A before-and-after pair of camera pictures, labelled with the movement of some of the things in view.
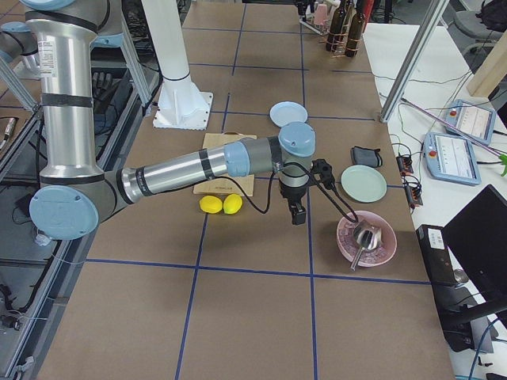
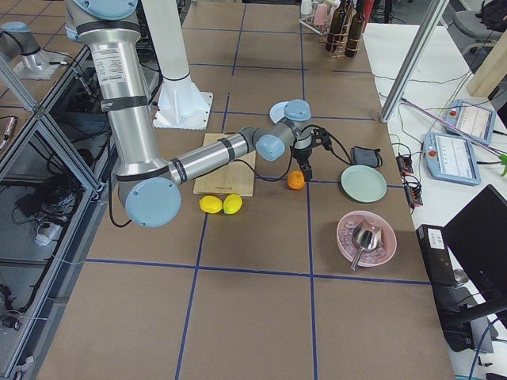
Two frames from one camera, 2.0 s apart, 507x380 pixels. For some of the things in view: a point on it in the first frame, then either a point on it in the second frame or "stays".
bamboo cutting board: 215,185 stays
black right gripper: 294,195 → 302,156
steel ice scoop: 368,237 stays
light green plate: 364,184 stays
